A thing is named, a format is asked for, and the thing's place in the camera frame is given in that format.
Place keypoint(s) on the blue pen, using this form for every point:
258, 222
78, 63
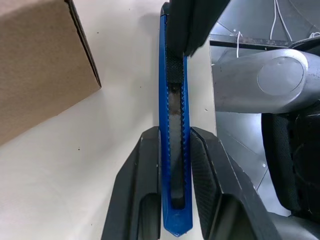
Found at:
163, 112

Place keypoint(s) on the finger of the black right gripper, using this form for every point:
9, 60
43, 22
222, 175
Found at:
185, 25

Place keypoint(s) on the brown cardboard box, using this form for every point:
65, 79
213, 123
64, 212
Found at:
37, 62

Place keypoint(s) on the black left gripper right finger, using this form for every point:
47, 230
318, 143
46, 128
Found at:
225, 180

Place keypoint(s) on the silver robot body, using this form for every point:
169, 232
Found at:
275, 75

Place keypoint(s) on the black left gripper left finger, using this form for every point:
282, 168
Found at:
135, 180

